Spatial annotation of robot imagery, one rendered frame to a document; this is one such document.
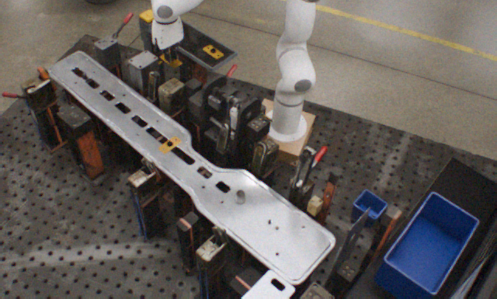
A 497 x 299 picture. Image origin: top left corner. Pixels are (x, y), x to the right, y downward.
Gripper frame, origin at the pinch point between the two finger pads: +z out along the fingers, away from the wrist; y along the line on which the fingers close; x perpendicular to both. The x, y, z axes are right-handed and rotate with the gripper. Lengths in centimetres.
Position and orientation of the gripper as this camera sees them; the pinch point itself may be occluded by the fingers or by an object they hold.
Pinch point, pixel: (170, 54)
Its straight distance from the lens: 167.2
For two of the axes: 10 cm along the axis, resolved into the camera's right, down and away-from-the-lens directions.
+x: 6.8, 5.4, -4.9
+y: -7.3, 4.9, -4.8
